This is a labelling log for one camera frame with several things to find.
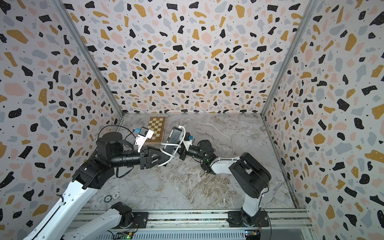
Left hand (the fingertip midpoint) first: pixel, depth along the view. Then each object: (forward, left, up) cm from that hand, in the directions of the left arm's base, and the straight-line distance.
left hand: (166, 156), depth 58 cm
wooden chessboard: (+46, +19, -34) cm, 60 cm away
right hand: (+14, +1, -12) cm, 18 cm away
